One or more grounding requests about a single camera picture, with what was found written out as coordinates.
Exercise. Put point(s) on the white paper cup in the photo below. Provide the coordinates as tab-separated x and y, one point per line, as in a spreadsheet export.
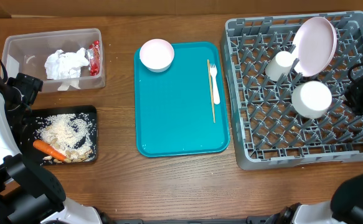
280	64

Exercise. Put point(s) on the white napkin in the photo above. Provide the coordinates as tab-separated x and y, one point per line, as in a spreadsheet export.
61	65

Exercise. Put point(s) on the wooden skewer stick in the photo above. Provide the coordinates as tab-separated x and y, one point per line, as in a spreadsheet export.
211	91

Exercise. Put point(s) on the white round plate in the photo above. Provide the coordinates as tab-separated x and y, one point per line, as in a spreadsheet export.
315	44

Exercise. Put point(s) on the peanut food scraps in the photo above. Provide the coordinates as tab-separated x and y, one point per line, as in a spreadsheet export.
73	141

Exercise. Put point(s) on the black plastic tray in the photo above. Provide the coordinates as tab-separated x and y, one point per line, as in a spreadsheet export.
28	137

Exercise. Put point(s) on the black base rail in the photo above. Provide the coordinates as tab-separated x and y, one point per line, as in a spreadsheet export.
248	220

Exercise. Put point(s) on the red snack wrapper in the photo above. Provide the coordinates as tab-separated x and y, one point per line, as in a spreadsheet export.
93	56

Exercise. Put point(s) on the white bowl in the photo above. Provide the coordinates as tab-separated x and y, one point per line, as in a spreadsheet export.
156	55
311	99

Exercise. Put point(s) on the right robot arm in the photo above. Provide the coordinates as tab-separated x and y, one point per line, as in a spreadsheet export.
346	205

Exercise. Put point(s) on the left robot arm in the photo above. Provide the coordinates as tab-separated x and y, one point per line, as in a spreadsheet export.
28	192

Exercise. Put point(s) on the teal serving tray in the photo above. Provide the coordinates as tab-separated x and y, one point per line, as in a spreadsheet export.
173	113

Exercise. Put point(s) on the white plastic fork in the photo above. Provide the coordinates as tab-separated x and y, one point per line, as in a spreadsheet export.
213	73

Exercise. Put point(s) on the clear plastic bin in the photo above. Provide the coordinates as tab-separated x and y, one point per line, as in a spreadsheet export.
27	54

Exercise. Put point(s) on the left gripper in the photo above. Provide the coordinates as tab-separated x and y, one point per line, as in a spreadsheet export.
28	84

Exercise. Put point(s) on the rice food scraps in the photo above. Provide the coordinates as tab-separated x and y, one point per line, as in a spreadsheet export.
65	119

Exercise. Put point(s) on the orange carrot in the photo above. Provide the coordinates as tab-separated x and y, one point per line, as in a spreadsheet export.
49	150

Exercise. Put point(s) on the grey dishwasher rack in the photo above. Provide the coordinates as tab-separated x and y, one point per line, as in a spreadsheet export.
267	132

